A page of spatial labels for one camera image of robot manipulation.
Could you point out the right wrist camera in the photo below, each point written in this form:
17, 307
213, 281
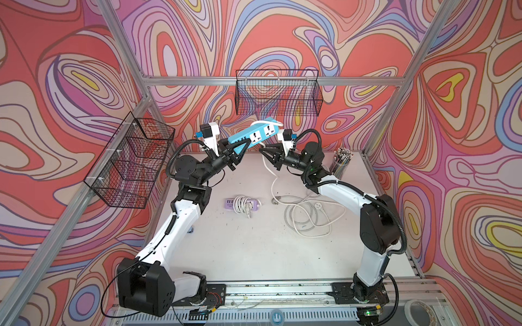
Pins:
287, 138

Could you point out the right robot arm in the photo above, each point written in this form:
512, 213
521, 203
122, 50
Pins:
381, 230

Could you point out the purple power strip with cord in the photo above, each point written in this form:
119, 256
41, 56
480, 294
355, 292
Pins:
242, 205

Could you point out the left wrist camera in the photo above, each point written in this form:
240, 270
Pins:
209, 133

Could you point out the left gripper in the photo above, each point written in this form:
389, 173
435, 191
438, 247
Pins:
241, 143

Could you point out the black wire basket left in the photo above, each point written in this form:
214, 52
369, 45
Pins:
126, 174

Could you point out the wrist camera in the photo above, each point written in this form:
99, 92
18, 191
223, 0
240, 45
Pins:
287, 138
209, 133

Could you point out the blue power strip with cord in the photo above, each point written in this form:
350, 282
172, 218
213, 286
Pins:
260, 131

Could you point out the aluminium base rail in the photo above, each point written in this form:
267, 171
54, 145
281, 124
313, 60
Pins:
406, 301

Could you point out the black wire basket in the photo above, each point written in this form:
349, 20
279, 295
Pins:
126, 174
270, 93

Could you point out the black wire basket back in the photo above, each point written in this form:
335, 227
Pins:
270, 93

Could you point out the metal cup of pens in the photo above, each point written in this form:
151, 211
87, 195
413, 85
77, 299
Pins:
341, 159

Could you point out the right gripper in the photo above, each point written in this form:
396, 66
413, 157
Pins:
277, 153

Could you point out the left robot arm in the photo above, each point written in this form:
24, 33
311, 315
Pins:
144, 283

